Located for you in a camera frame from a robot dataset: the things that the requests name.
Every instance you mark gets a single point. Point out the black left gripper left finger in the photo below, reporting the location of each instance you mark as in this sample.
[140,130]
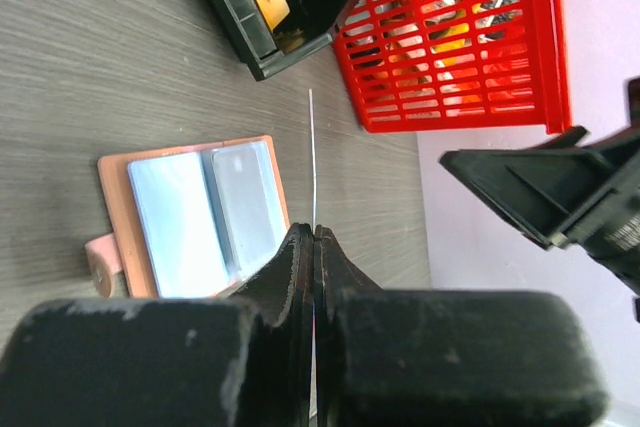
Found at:
[239,360]

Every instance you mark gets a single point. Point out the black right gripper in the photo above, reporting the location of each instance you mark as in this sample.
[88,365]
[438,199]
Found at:
[563,192]

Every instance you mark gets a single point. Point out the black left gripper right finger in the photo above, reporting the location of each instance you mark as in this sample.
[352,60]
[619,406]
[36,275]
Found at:
[446,357]

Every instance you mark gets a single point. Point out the red plastic shopping basket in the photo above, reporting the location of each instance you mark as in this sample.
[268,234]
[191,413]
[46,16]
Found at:
[417,65]

